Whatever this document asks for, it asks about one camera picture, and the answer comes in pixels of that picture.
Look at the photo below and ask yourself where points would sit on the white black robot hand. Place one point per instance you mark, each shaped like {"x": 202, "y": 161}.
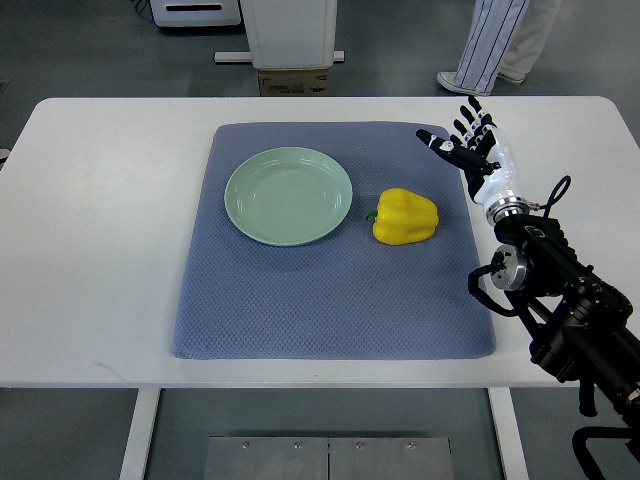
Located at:
{"x": 479, "y": 150}

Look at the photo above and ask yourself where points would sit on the yellow bell pepper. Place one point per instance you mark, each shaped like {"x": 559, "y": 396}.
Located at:
{"x": 403, "y": 217}

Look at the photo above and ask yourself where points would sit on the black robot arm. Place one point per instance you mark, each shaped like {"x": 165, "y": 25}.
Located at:
{"x": 576, "y": 321}

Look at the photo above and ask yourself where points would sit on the light green plate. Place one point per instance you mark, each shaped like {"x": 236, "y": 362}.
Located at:
{"x": 288, "y": 196}

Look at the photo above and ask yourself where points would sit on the metal floor plate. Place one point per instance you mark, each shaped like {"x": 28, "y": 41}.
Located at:
{"x": 328, "y": 458}

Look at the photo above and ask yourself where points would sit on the person in striped trousers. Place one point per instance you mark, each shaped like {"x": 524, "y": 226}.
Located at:
{"x": 505, "y": 40}

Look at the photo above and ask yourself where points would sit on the cardboard box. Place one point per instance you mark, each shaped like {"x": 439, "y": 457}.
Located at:
{"x": 294, "y": 83}

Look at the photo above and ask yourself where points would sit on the blue quilted mat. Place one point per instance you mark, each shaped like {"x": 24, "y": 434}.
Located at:
{"x": 346, "y": 296}

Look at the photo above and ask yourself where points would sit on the white machine housing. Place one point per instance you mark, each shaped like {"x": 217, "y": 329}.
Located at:
{"x": 196, "y": 14}

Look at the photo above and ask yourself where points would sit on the white pedestal column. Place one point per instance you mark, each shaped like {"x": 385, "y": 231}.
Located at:
{"x": 287, "y": 35}

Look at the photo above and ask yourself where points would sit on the white table frame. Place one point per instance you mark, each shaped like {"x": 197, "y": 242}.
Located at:
{"x": 503, "y": 414}

